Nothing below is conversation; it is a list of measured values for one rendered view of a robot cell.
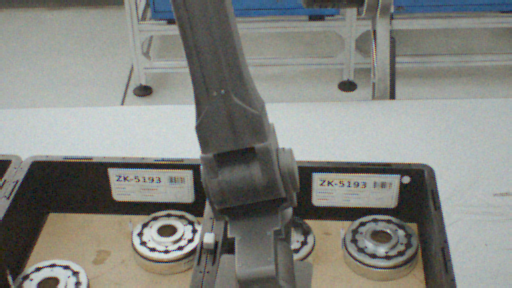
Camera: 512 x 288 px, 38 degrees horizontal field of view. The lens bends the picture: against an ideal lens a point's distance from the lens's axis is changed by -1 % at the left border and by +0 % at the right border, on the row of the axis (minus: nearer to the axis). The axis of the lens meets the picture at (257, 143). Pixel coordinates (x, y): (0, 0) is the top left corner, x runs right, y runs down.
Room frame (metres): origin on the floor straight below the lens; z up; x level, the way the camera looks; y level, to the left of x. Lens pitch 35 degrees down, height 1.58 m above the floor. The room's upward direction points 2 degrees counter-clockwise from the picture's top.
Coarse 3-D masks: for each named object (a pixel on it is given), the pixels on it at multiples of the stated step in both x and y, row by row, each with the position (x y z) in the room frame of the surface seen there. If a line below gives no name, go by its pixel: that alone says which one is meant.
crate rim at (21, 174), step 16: (32, 160) 0.90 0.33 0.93; (48, 160) 0.90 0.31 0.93; (64, 160) 0.90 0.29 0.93; (80, 160) 0.90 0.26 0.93; (96, 160) 0.90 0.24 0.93; (112, 160) 0.89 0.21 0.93; (128, 160) 0.89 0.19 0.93; (144, 160) 0.89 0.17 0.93; (160, 160) 0.89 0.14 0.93; (176, 160) 0.89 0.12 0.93; (192, 160) 0.89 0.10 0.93; (16, 176) 0.86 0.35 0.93; (16, 192) 0.83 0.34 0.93; (0, 208) 0.79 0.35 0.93; (208, 208) 0.78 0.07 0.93; (0, 224) 0.76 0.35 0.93; (208, 224) 0.75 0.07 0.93; (192, 272) 0.66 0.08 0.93
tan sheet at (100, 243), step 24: (48, 216) 0.89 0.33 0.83; (72, 216) 0.89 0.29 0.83; (96, 216) 0.89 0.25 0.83; (120, 216) 0.89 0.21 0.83; (144, 216) 0.88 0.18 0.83; (48, 240) 0.84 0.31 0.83; (72, 240) 0.83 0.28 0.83; (96, 240) 0.83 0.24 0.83; (120, 240) 0.83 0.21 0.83; (96, 264) 0.78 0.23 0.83; (120, 264) 0.78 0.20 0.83
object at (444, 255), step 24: (312, 168) 0.86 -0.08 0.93; (336, 168) 0.86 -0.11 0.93; (360, 168) 0.86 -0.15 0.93; (384, 168) 0.85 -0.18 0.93; (408, 168) 0.85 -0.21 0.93; (432, 168) 0.85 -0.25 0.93; (432, 192) 0.81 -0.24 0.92; (432, 216) 0.75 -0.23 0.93; (216, 240) 0.71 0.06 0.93; (216, 264) 0.67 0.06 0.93
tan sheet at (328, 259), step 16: (320, 224) 0.85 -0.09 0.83; (336, 224) 0.85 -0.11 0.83; (416, 224) 0.84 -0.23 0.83; (320, 240) 0.82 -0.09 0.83; (336, 240) 0.82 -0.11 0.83; (320, 256) 0.78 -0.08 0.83; (336, 256) 0.78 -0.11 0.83; (320, 272) 0.75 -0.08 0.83; (336, 272) 0.75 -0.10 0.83; (352, 272) 0.75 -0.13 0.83; (416, 272) 0.74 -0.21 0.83
